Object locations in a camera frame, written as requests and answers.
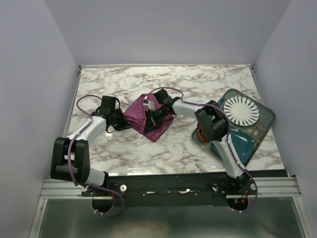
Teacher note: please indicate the green floral serving tray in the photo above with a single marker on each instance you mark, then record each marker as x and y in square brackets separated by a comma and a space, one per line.
[259, 130]

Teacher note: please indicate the teal square plate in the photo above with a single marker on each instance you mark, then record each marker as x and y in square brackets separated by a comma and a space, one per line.
[243, 145]

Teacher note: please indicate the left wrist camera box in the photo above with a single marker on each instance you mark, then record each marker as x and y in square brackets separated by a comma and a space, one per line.
[108, 105]

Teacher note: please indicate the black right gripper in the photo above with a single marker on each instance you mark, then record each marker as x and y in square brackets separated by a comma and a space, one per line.
[150, 122]

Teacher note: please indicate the orange patterned mug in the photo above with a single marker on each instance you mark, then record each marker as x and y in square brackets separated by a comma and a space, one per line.
[200, 136]

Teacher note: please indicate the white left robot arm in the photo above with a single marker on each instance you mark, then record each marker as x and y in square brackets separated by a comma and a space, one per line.
[71, 155]

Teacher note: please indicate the white blue striped plate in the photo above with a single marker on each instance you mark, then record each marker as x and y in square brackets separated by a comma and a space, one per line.
[241, 111]

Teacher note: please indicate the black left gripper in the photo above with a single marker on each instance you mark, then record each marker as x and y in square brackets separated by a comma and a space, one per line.
[125, 124]

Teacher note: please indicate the aluminium frame rail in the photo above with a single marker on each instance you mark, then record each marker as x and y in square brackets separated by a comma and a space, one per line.
[267, 188]

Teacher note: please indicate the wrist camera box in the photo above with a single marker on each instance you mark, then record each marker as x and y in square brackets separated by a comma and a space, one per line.
[108, 105]
[162, 97]

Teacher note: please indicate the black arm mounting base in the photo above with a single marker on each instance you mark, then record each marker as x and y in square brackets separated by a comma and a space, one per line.
[173, 190]

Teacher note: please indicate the purple cloth napkin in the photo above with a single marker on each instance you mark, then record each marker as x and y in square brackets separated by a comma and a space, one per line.
[136, 116]

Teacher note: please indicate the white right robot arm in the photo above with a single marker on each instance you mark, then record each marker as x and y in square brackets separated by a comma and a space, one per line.
[215, 126]

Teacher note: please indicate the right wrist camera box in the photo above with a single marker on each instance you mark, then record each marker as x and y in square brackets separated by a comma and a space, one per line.
[162, 97]

